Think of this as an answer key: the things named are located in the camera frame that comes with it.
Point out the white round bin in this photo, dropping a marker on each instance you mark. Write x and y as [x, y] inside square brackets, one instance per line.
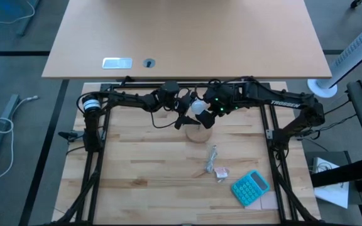
[314, 89]

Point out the grey desk foot bar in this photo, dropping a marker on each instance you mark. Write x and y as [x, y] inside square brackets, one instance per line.
[27, 25]
[9, 106]

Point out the black metal beam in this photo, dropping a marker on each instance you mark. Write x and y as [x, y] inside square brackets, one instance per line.
[341, 174]

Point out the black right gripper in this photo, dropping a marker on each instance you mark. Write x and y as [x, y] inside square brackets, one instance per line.
[226, 99]

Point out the white light bulb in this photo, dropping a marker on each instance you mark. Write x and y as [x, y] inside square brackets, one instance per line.
[198, 106]

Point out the pale paper note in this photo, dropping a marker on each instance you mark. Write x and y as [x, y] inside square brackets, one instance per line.
[270, 201]
[254, 205]

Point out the light wooden desk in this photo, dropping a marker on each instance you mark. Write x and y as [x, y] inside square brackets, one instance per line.
[184, 31]

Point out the silver desk cover plate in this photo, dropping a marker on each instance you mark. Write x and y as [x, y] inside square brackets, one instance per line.
[117, 63]

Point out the grey metal frame bracket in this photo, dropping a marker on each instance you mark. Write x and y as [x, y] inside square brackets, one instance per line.
[269, 135]

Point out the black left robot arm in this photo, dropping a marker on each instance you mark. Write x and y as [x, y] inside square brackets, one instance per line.
[127, 97]

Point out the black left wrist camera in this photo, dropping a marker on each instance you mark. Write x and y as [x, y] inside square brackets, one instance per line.
[170, 87]

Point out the black aluminium table frame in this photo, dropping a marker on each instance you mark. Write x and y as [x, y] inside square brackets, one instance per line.
[267, 125]

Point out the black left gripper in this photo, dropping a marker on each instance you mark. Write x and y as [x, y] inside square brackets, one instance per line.
[168, 102]

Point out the round black desk grommet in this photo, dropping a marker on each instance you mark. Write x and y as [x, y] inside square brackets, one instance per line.
[149, 63]

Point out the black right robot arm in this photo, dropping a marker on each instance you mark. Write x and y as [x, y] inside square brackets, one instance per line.
[281, 100]

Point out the table lamp with wooden base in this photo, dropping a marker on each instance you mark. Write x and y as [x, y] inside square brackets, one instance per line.
[200, 135]

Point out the teal calculator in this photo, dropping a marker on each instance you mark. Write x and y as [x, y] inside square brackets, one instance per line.
[250, 188]

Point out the white paper sheet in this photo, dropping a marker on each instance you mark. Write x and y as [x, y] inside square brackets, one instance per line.
[332, 193]

